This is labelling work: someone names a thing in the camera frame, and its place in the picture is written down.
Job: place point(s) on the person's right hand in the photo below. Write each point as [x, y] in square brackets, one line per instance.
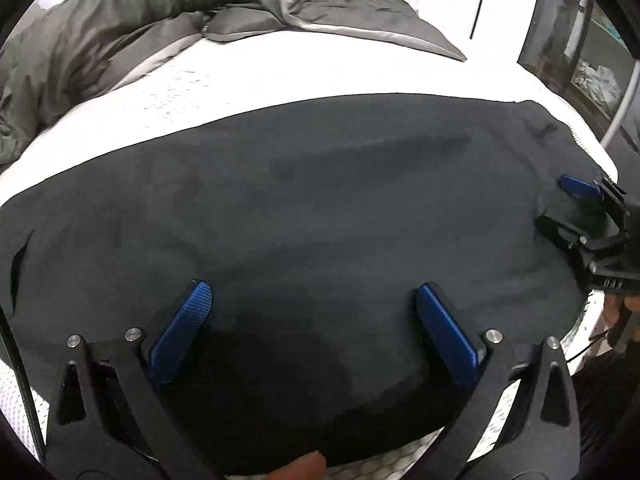
[611, 312]

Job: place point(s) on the white curved tube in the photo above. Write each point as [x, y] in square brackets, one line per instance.
[625, 102]

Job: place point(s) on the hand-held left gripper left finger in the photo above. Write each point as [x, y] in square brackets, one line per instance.
[180, 330]

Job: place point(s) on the person's left hand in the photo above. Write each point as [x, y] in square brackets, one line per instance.
[300, 467]

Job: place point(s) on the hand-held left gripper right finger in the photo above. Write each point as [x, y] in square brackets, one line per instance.
[447, 340]

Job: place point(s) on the dark glass cabinet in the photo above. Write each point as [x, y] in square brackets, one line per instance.
[555, 35]

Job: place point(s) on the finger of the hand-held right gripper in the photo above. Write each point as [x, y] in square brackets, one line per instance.
[580, 187]
[555, 230]

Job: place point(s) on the black pants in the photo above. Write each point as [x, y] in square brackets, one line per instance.
[320, 210]

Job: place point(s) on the grey duvet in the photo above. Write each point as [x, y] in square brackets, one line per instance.
[125, 25]

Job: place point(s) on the bed with honeycomb mattress cover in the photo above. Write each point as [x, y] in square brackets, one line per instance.
[200, 90]

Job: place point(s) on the person's right forearm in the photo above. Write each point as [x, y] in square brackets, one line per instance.
[605, 410]

